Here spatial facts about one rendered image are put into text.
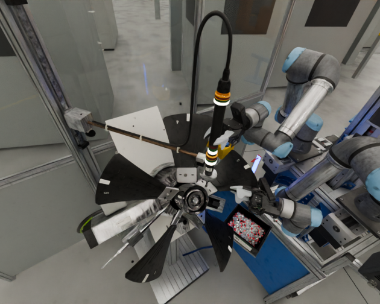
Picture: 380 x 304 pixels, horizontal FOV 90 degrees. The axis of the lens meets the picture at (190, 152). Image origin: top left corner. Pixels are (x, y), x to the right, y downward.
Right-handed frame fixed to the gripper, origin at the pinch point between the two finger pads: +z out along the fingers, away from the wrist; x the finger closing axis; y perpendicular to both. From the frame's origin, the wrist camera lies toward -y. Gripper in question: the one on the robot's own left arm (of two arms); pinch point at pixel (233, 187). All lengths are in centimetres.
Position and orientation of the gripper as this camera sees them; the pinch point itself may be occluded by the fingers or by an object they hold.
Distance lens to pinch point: 89.0
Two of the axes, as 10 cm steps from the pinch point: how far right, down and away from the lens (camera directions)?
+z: -9.4, -2.6, 2.1
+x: 0.0, 6.4, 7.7
